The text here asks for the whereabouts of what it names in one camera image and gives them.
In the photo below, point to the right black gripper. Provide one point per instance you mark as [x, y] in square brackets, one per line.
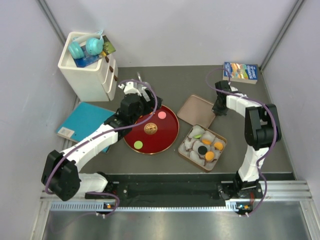
[217, 111]

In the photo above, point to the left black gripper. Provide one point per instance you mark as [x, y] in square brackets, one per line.
[150, 105]

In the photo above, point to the beige tin lid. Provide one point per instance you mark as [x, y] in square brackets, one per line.
[197, 111]

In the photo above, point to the green round cookie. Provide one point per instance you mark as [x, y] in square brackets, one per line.
[198, 136]
[138, 144]

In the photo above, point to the orange round cookie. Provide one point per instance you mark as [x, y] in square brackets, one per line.
[209, 156]
[206, 141]
[218, 146]

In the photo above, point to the orange round cookie top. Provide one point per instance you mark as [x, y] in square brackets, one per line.
[218, 146]

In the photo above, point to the black round cookie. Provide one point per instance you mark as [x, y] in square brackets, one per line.
[202, 150]

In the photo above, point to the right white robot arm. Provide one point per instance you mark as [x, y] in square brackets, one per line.
[261, 131]

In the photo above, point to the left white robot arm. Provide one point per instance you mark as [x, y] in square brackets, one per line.
[61, 175]

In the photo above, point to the pink paper cookie cup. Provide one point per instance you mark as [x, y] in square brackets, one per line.
[162, 115]

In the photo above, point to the round red lacquer plate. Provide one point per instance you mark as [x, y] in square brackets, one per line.
[156, 134]

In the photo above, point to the green round cookie bottom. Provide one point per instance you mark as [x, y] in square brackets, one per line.
[138, 144]

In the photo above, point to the colourful paperback book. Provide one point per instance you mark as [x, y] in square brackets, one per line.
[242, 73]

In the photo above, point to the tin box with paper cups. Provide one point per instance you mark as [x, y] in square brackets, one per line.
[188, 147]

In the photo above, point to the white drawer cabinet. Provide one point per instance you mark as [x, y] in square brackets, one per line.
[96, 82]

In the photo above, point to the blue notebook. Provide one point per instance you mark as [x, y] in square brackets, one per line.
[83, 121]

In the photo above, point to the green picture card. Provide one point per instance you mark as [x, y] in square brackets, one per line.
[108, 47]

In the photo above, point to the blue book on cabinet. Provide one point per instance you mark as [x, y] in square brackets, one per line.
[86, 60]

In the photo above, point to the teal headphones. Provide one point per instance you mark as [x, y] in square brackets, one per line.
[94, 44]

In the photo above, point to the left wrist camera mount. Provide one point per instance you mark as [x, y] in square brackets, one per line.
[134, 87]

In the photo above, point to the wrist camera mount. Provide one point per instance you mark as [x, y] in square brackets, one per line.
[234, 90]
[134, 87]

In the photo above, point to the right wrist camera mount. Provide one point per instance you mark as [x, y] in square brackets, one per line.
[234, 90]

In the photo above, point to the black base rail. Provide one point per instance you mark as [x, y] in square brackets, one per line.
[137, 186]

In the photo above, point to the grey slotted cable duct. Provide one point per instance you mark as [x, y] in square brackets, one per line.
[73, 206]

